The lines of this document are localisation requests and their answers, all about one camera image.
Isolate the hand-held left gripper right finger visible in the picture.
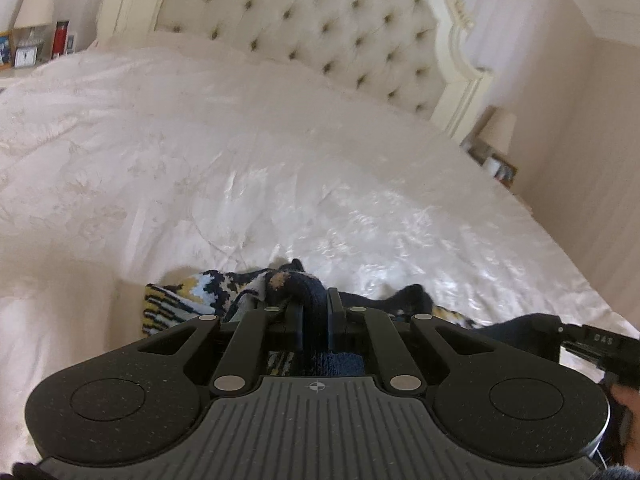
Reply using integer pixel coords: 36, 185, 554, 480
325, 287, 497, 394

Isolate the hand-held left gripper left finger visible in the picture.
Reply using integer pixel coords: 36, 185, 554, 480
141, 287, 306, 394

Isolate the patterned navy yellow knit sweater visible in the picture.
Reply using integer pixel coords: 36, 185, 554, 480
142, 258, 562, 377

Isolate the person's right hand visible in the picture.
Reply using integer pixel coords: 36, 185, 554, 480
611, 384, 640, 461

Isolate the cream floral bedspread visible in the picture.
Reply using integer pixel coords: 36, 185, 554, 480
0, 32, 640, 467

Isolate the cream shade table lamp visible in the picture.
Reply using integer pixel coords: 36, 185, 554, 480
476, 109, 519, 159
12, 0, 57, 46

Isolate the cream tufted headboard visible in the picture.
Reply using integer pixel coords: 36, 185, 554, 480
95, 0, 496, 143

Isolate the red bottle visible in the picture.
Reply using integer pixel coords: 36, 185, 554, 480
53, 20, 71, 57

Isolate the cream bedside table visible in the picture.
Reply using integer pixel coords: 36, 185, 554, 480
0, 66, 36, 92

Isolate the small white alarm clock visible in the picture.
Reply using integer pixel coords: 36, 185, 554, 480
13, 44, 39, 69

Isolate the dark photo frame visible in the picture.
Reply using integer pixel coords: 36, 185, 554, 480
491, 156, 519, 189

